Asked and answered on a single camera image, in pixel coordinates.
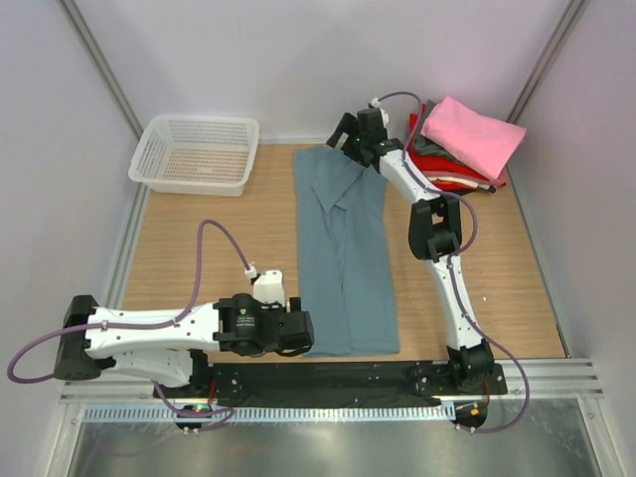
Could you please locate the blue-grey t shirt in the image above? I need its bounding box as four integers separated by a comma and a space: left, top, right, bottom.
293, 146, 399, 358

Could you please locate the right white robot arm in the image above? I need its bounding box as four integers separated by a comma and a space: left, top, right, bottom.
326, 106, 495, 394

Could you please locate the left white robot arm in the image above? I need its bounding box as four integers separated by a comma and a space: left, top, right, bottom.
54, 293, 314, 398

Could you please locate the grey folded t shirt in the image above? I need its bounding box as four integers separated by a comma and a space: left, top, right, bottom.
411, 108, 459, 164

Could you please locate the red folded t shirt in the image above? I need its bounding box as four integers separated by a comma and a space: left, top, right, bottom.
400, 101, 508, 194

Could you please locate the white folded t shirt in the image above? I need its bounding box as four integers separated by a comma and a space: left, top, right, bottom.
425, 171, 498, 194

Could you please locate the black folded t shirt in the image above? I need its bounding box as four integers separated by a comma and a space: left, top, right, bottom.
432, 181, 479, 196

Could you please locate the pink folded t shirt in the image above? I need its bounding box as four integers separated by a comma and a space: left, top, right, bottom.
420, 95, 527, 181

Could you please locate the white plastic basket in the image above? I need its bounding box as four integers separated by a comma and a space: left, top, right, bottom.
128, 114, 260, 197

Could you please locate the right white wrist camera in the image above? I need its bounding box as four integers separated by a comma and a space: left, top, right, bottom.
369, 97, 390, 127

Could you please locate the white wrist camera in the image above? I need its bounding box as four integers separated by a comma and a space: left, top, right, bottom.
244, 266, 286, 305
369, 97, 390, 127

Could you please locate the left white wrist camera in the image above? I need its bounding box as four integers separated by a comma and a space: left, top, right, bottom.
244, 266, 286, 305

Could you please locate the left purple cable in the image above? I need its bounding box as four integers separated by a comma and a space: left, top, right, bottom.
6, 220, 256, 431

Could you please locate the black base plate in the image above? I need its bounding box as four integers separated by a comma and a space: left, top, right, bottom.
162, 361, 508, 409

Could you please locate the white slotted cable duct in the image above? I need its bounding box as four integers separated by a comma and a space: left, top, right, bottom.
82, 401, 455, 423

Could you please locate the aluminium rail frame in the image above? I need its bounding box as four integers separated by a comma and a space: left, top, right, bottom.
58, 190, 605, 404

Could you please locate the right aluminium corner post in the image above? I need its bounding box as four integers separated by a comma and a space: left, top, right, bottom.
507, 0, 590, 124

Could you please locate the aluminium corner post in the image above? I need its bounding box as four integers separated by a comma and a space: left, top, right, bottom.
507, 0, 590, 124
58, 0, 143, 139

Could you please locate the left aluminium corner post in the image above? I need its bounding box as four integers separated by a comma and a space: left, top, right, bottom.
58, 0, 143, 139

